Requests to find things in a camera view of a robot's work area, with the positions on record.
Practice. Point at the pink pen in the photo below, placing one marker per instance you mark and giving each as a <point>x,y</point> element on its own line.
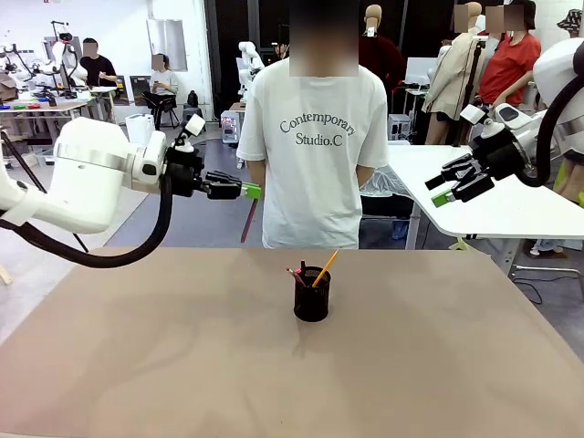
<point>290,271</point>

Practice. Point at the person in black t-shirt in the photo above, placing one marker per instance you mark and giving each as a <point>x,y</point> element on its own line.
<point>98,66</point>

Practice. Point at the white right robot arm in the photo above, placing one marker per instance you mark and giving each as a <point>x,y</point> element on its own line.
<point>552,55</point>

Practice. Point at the white side table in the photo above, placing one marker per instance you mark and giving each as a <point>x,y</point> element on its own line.
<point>493,214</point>

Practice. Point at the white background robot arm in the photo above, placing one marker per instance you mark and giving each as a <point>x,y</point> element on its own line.
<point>248,55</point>

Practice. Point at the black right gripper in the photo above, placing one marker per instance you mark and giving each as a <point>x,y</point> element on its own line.
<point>499,157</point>

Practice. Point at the person in white t-shirt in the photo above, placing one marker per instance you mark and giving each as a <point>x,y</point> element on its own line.
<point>315,182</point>

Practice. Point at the yellow pencil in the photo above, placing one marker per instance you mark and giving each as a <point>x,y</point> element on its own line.
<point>325,269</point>

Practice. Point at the white lace cloth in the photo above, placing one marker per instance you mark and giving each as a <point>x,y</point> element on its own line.
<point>383,180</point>

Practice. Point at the wooden block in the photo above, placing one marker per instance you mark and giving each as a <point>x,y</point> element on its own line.
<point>4,275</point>

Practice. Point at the black light stand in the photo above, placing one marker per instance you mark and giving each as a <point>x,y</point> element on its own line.
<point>474,68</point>

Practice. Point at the black stool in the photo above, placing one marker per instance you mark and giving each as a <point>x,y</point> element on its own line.
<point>191,114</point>

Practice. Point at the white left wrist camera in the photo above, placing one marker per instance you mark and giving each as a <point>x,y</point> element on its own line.
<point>195,124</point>

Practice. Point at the black bag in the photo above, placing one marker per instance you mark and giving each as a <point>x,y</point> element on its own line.
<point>193,99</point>

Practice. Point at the brown cardboard box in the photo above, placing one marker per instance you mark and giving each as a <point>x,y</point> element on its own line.
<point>8,87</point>

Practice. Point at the white wall panel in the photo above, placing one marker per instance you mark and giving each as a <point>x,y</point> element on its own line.
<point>166,45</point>

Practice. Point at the black marker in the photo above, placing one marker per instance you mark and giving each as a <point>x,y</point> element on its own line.
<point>303,266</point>

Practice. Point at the person in red shirt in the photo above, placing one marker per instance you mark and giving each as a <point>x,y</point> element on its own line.
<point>506,68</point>

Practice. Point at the white stool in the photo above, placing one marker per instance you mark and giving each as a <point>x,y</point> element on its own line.
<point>399,128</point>

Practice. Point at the mannequin in beige coat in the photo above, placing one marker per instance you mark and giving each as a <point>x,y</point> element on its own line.
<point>449,73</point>

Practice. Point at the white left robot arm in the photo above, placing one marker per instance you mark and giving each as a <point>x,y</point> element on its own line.
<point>86,182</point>

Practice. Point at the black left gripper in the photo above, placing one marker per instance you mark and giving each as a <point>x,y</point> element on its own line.
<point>184,173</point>

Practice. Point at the white humanoid robot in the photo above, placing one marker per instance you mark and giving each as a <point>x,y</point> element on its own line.
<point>61,50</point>

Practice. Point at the black mesh pen holder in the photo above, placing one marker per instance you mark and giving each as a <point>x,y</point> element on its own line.
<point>312,305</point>

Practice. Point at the cluttered work table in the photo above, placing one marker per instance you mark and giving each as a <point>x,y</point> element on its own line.
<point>45,106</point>

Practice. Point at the white board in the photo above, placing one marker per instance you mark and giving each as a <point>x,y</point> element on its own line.
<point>417,70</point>

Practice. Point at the mannequin with bucket hat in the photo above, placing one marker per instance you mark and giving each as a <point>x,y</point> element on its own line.
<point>572,20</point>

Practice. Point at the seated person in white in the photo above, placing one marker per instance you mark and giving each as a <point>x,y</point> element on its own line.
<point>164,82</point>

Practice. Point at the white air purifier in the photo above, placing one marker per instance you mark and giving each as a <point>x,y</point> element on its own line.
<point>139,130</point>

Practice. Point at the person's right forearm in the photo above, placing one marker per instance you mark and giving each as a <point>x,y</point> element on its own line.
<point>257,180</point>

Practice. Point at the mannequin in dark red garment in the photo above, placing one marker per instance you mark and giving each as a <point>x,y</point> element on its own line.
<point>381,55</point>

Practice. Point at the computer case with lights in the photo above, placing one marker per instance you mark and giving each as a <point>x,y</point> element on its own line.
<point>230,125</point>

